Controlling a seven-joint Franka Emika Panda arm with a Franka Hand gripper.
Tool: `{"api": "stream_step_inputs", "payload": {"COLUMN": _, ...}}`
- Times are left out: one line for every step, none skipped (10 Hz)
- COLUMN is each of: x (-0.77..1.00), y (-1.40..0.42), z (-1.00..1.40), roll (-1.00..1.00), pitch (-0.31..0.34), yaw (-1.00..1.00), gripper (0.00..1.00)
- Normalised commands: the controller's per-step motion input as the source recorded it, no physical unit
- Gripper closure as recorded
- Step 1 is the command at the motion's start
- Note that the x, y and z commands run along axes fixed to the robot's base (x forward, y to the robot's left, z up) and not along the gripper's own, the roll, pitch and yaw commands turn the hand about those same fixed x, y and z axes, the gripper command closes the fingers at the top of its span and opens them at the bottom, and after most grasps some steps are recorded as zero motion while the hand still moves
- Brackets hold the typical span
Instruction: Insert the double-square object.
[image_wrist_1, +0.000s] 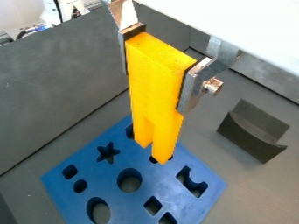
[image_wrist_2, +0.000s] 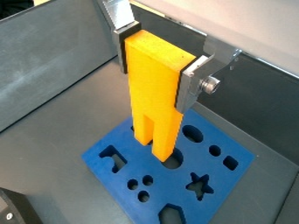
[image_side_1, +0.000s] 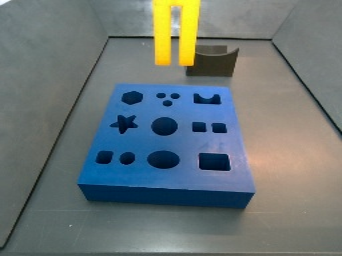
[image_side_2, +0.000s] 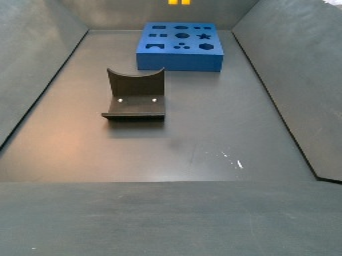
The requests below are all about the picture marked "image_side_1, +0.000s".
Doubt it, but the yellow double-square peg object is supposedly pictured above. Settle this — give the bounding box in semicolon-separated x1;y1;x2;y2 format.
152;0;200;66

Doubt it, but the blue shape-sorting block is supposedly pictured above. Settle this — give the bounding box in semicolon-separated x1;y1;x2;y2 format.
77;84;255;208

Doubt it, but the black curved cradle block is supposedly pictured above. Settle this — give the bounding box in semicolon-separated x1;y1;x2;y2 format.
186;45;239;77

